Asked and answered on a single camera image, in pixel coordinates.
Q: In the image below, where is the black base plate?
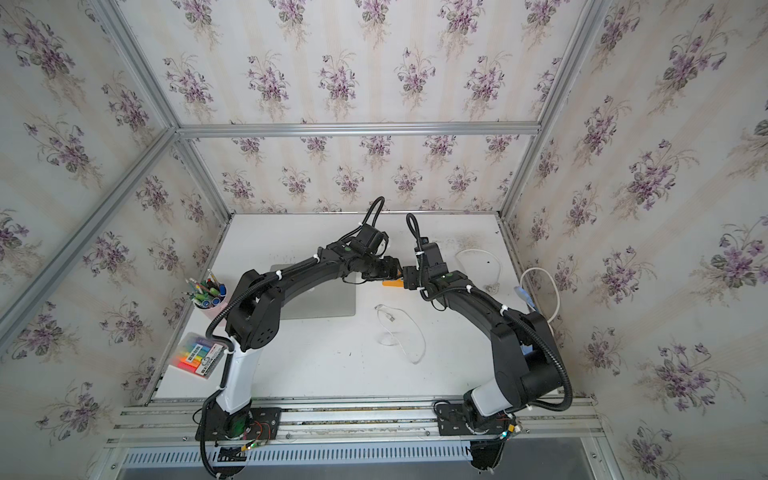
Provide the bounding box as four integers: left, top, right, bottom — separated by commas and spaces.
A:
195, 403, 282, 442
432, 399, 520, 439

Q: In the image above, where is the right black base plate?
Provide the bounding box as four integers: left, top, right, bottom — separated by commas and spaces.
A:
432, 399, 520, 439

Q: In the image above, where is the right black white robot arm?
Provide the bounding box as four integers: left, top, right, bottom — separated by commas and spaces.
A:
403, 213, 574, 431

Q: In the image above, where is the colourful marker box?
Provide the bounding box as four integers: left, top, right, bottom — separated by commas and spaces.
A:
169, 332, 225, 379

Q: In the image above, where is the pink pen cup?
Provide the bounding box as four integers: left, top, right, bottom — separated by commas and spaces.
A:
186, 269, 229, 320

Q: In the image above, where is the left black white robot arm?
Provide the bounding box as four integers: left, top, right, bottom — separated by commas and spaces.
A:
196, 196, 401, 441

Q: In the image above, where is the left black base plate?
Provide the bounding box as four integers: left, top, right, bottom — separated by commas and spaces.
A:
195, 403, 282, 442

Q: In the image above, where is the white charger cable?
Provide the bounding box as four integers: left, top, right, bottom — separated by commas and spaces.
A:
373, 303, 428, 366

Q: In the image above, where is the silver closed laptop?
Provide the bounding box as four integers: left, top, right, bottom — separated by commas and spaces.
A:
280, 266, 356, 321

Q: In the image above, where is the aluminium front rail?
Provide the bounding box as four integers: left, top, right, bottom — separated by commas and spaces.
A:
106, 397, 606, 447

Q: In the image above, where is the white power strip cord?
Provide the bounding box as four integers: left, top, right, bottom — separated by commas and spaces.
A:
453, 248, 562, 325

